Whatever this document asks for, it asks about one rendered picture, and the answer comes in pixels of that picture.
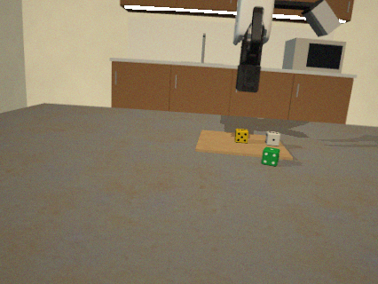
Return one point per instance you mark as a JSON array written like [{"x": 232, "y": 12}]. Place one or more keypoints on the green die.
[{"x": 270, "y": 156}]

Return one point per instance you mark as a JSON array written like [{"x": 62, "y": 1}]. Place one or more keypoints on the yellow die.
[{"x": 241, "y": 136}]

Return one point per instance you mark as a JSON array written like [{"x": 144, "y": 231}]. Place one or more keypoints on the white die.
[{"x": 272, "y": 138}]

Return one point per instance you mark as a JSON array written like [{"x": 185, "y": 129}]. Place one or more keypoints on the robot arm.
[{"x": 319, "y": 15}]

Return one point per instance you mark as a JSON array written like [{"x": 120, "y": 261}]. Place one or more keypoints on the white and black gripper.
[{"x": 255, "y": 15}]

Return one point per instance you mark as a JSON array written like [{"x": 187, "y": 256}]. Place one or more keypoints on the tan mat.
[{"x": 220, "y": 142}]

